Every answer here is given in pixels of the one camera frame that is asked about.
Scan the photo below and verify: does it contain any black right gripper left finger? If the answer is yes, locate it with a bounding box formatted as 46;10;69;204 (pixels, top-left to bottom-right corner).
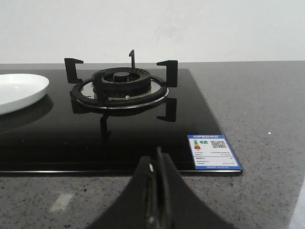
87;156;154;229

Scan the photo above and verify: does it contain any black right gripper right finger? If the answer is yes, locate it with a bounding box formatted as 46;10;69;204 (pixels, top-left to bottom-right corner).
157;147;234;229

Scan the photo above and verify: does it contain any white round plate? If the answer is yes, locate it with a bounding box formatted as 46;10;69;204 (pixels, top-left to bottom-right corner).
0;73;50;115

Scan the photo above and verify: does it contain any blue energy label sticker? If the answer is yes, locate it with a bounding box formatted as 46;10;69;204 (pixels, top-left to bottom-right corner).
187;135;242;171

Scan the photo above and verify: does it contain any black glass gas cooktop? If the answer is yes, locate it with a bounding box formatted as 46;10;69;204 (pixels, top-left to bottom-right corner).
0;69;243;176

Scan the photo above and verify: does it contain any black right burner head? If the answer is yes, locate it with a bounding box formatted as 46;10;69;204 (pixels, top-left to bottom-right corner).
92;67;151;97

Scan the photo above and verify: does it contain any black right pan support grate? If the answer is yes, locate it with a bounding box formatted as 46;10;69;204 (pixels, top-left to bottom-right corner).
64;50;178;110

